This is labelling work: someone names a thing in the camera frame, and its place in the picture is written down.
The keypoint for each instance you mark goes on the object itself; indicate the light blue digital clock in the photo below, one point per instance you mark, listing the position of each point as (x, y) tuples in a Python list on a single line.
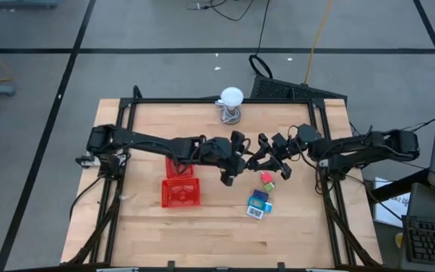
[(268, 207)]

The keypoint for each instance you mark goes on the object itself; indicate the small green block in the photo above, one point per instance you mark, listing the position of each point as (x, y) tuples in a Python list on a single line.
[(269, 186)]

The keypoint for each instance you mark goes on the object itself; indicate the black perforated metal case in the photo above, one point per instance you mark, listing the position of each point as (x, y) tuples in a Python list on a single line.
[(278, 90)]

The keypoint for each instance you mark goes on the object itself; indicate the black desk bar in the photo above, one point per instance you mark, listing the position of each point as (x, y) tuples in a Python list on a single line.
[(398, 187)]

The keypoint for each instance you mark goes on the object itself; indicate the small red block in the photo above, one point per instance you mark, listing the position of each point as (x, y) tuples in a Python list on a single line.
[(266, 177)]

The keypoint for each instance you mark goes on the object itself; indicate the narrow red plastic basket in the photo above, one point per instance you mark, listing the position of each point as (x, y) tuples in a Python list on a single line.
[(172, 172)]

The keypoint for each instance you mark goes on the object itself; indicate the black keyboard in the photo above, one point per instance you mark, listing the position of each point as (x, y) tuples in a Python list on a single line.
[(432, 242)]

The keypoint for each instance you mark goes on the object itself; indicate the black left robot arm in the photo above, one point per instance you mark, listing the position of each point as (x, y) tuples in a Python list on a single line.
[(145, 141)]

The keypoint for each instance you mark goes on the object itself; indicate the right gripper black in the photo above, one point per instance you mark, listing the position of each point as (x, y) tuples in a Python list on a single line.
[(279, 151)]

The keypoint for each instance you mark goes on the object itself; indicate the white mushroom table lamp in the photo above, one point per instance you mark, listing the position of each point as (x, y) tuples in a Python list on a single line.
[(232, 96)]

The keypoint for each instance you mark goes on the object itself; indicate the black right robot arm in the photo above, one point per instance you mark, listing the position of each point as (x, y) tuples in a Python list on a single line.
[(361, 149)]

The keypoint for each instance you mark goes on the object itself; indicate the wide red plastic basket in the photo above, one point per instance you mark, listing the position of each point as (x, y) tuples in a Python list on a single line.
[(181, 192)]

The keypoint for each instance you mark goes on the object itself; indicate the black table clamp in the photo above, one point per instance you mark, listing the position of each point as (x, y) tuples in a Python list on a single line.
[(171, 266), (281, 267)]

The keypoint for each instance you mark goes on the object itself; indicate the teal digital clock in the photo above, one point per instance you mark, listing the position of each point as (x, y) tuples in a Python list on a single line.
[(256, 204)]

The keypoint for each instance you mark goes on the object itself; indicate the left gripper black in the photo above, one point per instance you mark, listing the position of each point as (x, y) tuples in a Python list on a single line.
[(221, 151)]

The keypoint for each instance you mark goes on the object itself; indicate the black aluminium table frame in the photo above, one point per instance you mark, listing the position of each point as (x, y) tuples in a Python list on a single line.
[(217, 101)]

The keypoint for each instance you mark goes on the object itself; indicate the dark blue digital clock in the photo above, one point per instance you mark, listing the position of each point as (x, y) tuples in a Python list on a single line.
[(260, 195)]

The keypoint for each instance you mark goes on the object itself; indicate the white paper sheet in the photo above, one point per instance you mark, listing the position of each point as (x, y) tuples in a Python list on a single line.
[(395, 211)]

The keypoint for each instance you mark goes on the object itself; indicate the small yellow object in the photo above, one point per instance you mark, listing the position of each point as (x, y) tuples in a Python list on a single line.
[(398, 240)]

